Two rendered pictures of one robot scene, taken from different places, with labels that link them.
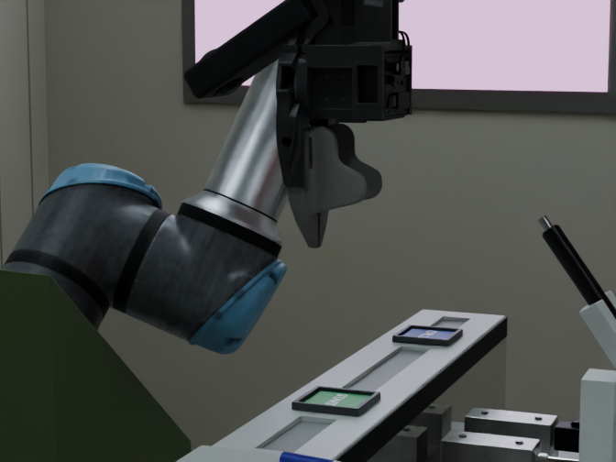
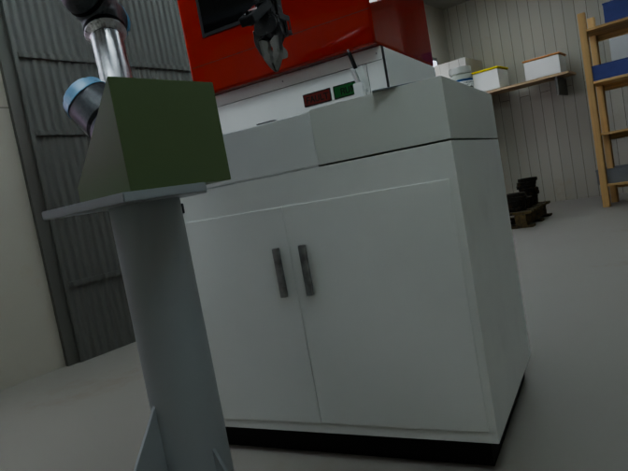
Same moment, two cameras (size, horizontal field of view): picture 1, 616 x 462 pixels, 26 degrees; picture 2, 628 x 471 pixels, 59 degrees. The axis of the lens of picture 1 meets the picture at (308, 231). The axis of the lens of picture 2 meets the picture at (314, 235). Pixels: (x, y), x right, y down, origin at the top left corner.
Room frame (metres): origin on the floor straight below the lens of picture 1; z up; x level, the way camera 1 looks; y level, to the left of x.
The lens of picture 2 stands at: (0.77, 1.51, 0.76)
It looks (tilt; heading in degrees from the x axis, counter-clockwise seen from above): 5 degrees down; 278
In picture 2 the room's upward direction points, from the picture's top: 10 degrees counter-clockwise
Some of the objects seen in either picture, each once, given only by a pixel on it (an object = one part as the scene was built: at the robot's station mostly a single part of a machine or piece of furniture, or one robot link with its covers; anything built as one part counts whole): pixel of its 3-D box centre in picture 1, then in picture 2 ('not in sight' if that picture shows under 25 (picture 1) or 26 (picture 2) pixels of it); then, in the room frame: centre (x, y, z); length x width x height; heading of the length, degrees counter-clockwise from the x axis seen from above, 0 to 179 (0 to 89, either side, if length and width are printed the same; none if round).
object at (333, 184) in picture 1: (329, 189); (281, 53); (0.97, -0.02, 1.14); 0.06 x 0.03 x 0.09; 69
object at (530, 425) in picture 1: (511, 429); not in sight; (1.19, -0.19, 0.89); 0.08 x 0.03 x 0.03; 69
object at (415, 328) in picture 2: not in sight; (348, 293); (0.93, -0.26, 0.41); 0.96 x 0.64 x 0.82; 159
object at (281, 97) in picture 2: not in sight; (293, 125); (1.06, -0.66, 1.02); 0.81 x 0.03 x 0.40; 159
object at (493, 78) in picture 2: not in sight; (486, 82); (-0.91, -6.55, 1.80); 0.53 x 0.45 x 0.29; 150
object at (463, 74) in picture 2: not in sight; (462, 82); (0.46, -0.34, 1.01); 0.07 x 0.07 x 0.10
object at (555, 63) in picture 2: not in sight; (545, 67); (-1.59, -6.16, 1.78); 0.46 x 0.38 x 0.26; 150
